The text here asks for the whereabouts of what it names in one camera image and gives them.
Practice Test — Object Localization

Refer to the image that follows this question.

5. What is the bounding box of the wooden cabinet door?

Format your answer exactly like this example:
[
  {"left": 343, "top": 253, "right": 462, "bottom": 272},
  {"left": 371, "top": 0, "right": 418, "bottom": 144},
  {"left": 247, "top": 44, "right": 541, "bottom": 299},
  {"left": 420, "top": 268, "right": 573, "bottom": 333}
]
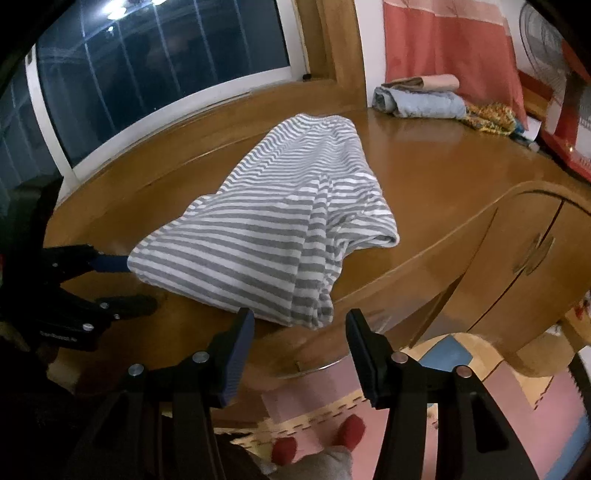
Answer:
[{"left": 423, "top": 193, "right": 590, "bottom": 354}]

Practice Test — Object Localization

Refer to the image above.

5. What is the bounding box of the red slipper foot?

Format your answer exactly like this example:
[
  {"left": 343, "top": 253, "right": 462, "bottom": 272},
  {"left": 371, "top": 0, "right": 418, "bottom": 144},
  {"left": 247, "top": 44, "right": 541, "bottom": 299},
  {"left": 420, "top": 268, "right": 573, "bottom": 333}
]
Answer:
[{"left": 270, "top": 414, "right": 367, "bottom": 467}]

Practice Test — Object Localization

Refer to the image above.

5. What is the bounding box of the grey white striped garment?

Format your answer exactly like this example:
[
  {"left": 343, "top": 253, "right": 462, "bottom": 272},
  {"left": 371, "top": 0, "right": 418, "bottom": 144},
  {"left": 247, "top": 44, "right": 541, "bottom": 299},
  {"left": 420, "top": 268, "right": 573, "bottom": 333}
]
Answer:
[{"left": 127, "top": 114, "right": 400, "bottom": 330}]

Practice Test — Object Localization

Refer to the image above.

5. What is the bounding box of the white framed window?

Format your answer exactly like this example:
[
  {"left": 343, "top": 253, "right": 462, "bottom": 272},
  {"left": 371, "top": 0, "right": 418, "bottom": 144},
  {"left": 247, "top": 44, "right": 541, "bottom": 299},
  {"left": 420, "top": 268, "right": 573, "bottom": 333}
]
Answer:
[{"left": 1, "top": 0, "right": 308, "bottom": 195}]

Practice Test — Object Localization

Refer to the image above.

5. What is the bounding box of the folded pink beige garment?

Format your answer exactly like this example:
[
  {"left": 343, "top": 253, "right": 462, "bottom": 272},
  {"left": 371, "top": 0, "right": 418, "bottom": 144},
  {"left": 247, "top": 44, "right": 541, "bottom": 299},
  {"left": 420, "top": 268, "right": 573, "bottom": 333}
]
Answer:
[{"left": 383, "top": 74, "right": 460, "bottom": 92}]

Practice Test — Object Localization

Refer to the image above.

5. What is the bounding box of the electric fan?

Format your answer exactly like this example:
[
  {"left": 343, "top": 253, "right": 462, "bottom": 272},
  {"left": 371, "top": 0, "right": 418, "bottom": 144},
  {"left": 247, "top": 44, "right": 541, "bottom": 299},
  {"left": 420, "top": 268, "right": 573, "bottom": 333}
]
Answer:
[{"left": 519, "top": 3, "right": 569, "bottom": 103}]

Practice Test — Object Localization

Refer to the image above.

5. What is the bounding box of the yellow patterned cloth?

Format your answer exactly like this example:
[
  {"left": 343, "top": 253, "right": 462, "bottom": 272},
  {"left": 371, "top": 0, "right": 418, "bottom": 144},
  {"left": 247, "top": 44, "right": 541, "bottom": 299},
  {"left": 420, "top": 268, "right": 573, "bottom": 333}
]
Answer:
[{"left": 461, "top": 103, "right": 517, "bottom": 136}]

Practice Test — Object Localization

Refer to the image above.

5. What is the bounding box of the red box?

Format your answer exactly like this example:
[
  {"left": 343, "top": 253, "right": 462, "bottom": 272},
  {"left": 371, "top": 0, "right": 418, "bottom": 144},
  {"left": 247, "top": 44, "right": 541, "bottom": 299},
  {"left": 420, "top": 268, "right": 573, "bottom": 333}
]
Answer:
[{"left": 541, "top": 40, "right": 590, "bottom": 183}]

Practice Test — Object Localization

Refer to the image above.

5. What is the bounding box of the colourful foam floor mat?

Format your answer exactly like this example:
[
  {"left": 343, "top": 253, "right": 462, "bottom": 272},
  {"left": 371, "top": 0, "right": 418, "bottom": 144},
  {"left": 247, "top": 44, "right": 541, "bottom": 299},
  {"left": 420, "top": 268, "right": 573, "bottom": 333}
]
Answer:
[{"left": 230, "top": 294, "right": 591, "bottom": 480}]

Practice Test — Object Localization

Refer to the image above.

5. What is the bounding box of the red pink curtain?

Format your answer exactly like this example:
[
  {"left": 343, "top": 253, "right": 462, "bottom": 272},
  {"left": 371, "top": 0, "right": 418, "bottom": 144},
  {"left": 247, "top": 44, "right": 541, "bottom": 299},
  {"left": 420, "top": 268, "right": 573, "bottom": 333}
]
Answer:
[{"left": 383, "top": 0, "right": 527, "bottom": 123}]

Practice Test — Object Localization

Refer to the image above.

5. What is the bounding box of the folded light blue garment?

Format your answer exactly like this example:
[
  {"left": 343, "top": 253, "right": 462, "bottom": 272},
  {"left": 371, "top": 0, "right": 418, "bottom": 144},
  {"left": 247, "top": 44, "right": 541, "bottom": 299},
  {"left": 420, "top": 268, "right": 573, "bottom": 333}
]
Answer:
[{"left": 373, "top": 86, "right": 467, "bottom": 120}]

